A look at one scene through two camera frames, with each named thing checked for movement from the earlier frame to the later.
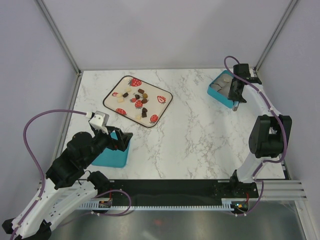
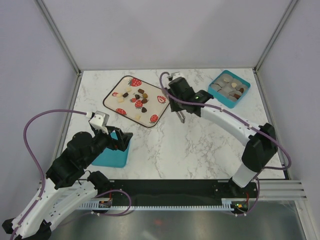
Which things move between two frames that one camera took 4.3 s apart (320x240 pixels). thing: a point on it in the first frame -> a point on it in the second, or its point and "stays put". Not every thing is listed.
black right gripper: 232,96 -> 174,108
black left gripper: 124,138 stays put
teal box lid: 110,158 stays put
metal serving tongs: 235,107 -> 181,116
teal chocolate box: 219,89 stays put
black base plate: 177,192 stays put
